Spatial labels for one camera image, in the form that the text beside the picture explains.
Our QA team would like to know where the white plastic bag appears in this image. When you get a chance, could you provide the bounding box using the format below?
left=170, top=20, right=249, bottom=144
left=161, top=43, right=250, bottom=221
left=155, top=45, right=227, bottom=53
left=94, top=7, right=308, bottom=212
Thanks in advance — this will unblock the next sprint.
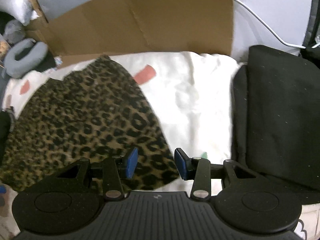
left=0, top=0, right=34, bottom=25

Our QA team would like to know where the leopard print garment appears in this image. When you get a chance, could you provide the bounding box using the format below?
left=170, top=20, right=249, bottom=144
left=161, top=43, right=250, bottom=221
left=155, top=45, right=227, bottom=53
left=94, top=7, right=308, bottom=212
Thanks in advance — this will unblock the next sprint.
left=0, top=56, right=179, bottom=192

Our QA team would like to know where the brown cardboard sheet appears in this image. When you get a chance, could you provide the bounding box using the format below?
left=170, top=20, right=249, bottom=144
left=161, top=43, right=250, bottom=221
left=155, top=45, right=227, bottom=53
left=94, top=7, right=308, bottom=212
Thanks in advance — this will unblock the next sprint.
left=25, top=0, right=234, bottom=67

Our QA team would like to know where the white bear print bed sheet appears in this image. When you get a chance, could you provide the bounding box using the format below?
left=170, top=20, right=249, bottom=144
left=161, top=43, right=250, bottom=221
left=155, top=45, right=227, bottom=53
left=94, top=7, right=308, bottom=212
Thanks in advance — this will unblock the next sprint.
left=0, top=51, right=320, bottom=240

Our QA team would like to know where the grey neck pillow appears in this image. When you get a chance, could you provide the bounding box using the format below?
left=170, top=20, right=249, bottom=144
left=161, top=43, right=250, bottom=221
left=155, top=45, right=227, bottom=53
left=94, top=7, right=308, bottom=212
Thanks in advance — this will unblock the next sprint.
left=4, top=39, right=48, bottom=78

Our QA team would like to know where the black garment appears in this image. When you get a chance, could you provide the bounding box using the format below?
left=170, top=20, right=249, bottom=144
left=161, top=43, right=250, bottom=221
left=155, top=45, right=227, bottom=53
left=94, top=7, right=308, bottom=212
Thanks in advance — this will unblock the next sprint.
left=0, top=110, right=13, bottom=155

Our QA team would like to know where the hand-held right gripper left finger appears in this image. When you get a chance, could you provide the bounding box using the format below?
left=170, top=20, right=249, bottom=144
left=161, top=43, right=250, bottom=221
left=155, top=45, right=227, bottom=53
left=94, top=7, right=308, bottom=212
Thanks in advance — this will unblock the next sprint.
left=54, top=147, right=139, bottom=201

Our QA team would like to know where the white cable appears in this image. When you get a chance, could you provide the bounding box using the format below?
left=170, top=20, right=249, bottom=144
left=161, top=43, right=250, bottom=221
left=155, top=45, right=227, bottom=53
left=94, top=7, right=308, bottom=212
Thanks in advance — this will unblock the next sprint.
left=232, top=0, right=307, bottom=49

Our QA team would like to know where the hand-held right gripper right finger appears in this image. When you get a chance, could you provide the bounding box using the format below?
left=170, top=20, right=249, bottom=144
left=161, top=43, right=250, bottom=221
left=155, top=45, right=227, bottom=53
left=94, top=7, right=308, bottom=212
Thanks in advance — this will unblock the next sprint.
left=174, top=148, right=258, bottom=201

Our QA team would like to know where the clear plastic bag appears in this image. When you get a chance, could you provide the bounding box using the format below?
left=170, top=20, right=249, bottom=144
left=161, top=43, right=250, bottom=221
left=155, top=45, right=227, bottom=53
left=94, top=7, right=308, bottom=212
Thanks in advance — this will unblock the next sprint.
left=4, top=20, right=25, bottom=43

